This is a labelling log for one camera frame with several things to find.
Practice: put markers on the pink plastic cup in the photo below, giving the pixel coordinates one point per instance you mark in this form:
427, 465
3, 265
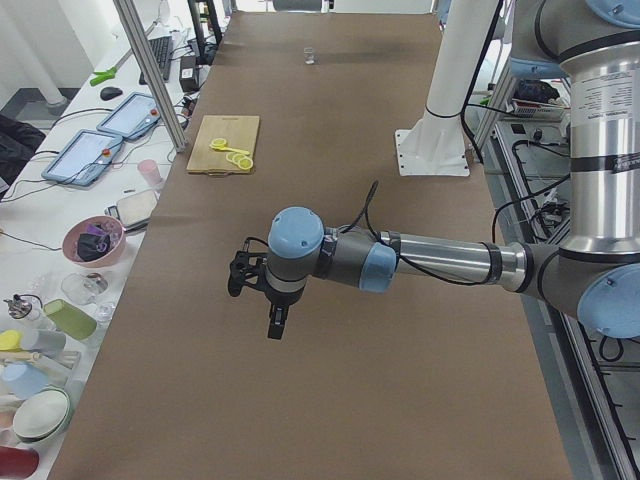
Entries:
149, 170

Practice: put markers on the blue teach pendant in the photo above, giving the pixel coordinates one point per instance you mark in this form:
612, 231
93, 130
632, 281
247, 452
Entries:
84, 159
132, 118

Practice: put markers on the green plastic cup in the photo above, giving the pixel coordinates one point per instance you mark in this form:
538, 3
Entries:
70, 319

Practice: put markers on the light blue cup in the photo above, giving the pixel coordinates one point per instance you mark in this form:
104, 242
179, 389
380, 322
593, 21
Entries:
24, 380

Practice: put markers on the lemon slice near handle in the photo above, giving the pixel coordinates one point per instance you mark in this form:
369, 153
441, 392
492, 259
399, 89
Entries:
245, 163

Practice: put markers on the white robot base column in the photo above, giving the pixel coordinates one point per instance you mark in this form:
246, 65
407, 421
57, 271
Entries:
434, 145

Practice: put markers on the green plastic clamp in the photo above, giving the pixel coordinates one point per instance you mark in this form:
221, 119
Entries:
103, 76

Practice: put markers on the near blue teach pendant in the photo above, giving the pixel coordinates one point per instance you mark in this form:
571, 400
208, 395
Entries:
84, 159

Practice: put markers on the clear wine glass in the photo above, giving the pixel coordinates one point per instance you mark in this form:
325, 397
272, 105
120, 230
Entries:
84, 289

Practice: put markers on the pink bowl with cloths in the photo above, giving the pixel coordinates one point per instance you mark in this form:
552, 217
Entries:
95, 242

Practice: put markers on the black keyboard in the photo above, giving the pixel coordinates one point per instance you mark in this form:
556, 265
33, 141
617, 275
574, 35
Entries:
162, 48

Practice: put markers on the wooden cutting board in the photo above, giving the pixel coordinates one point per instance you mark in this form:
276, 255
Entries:
239, 131

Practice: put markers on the middle lemon slice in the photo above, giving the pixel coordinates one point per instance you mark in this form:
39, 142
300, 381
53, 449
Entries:
235, 158

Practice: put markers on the silver kitchen scale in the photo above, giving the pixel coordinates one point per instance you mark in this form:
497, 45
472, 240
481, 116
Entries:
134, 211

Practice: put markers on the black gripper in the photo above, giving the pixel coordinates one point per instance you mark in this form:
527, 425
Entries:
281, 300

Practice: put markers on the black computer mouse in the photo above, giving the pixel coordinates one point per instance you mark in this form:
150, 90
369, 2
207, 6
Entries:
109, 93

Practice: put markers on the yellow plastic spoon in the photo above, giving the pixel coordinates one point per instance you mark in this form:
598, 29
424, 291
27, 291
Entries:
233, 149

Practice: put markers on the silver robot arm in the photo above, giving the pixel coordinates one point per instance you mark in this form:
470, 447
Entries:
593, 275

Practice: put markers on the far blue teach pendant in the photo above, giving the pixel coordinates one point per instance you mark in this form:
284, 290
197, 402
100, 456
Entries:
132, 118

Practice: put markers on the white green-rimmed bowl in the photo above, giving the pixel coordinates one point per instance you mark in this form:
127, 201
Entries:
43, 415

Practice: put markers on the red container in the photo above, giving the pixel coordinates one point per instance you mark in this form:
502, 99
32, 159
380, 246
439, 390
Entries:
18, 463

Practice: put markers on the yellow capped bottle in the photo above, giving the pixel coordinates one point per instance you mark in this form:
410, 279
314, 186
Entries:
42, 341

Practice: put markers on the black power adapter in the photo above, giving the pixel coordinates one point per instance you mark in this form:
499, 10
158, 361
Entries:
189, 74

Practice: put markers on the clear glass measuring cup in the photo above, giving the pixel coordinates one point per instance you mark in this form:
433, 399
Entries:
309, 56

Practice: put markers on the aluminium frame post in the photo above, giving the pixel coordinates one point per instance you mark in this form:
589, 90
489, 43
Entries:
145, 58

